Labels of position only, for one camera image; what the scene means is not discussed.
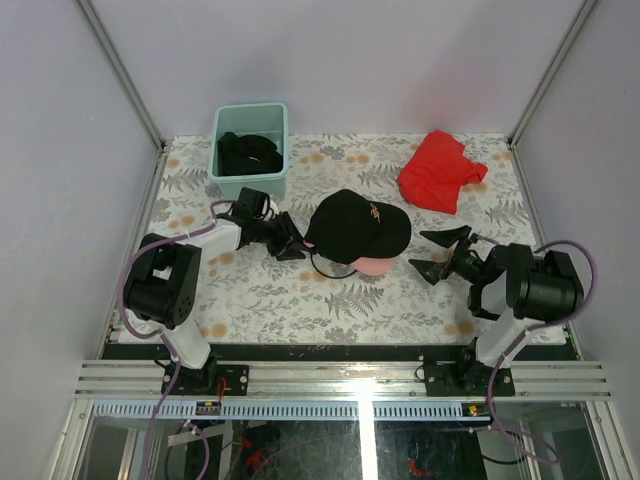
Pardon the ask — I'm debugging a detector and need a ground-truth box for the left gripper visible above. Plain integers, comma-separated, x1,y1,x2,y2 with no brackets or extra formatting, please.
253,212,312,261

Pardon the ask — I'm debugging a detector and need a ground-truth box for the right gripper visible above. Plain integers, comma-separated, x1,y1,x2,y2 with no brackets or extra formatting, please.
409,224,487,286

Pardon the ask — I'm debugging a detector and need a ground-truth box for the black cap gold logo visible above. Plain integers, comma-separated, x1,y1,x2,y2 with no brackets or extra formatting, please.
304,189,412,265

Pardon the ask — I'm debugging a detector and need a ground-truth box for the pink baseball cap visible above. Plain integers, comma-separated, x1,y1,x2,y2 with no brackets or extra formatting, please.
304,239,406,276

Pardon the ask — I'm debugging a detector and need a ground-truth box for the black wire hat stand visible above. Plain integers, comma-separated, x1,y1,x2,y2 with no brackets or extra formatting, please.
310,253,357,280

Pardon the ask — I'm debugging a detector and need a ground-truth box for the red cloth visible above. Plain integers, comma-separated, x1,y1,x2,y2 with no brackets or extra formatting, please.
397,130,488,215

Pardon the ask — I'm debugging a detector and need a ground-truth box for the teal plastic bin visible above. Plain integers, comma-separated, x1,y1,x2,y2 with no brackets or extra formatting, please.
208,102,289,199

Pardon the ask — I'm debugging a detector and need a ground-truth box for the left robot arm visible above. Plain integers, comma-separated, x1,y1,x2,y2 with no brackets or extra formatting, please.
117,187,311,395

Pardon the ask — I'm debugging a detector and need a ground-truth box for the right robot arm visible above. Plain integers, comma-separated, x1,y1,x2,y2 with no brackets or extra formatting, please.
409,226,584,397

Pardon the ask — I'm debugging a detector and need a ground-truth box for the floral table mat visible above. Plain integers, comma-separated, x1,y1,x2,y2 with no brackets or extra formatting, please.
149,132,569,346

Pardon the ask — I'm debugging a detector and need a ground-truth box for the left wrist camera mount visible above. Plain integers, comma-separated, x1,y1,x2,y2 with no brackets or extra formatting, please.
262,197,280,220

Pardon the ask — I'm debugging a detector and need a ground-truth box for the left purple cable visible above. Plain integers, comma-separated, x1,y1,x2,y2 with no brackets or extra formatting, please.
115,199,236,480

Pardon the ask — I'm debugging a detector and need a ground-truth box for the purple cable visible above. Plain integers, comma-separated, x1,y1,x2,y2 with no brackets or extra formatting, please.
115,199,236,480
487,240,599,466

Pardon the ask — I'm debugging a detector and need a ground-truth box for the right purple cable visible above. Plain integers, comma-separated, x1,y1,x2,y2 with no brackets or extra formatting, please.
487,240,599,466

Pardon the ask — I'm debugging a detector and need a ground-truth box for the right corner aluminium post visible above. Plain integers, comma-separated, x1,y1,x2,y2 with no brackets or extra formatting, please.
507,0,601,149

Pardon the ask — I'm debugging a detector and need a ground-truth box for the corner aluminium post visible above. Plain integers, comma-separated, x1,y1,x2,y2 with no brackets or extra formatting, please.
507,0,601,149
73,0,166,151

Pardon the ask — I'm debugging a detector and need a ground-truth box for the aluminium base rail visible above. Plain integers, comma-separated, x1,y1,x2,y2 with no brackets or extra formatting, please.
75,360,612,402

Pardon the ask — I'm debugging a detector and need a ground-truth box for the left corner aluminium post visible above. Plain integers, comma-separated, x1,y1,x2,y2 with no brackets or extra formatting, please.
73,0,166,151

